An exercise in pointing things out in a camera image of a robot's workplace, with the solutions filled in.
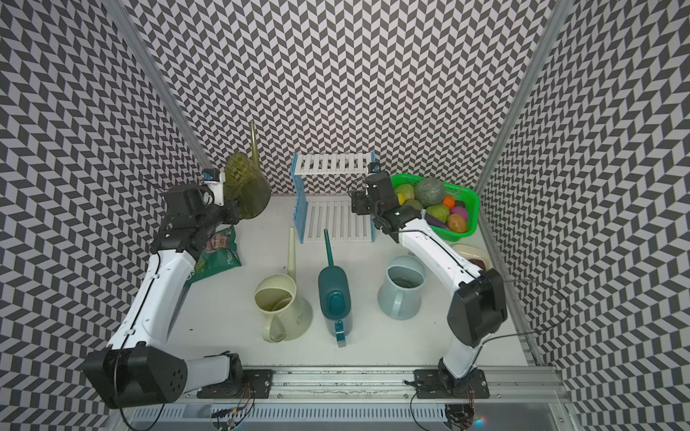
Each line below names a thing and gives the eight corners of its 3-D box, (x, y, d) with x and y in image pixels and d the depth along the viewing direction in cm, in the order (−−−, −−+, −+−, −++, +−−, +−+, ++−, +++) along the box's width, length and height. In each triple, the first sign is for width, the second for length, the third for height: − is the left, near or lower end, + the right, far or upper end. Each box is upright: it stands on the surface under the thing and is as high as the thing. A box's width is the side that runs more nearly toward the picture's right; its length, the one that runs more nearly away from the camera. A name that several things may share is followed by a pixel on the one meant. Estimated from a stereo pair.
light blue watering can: (380, 333, 84) (385, 308, 68) (377, 286, 95) (381, 254, 78) (417, 333, 84) (431, 308, 68) (410, 286, 95) (422, 254, 78)
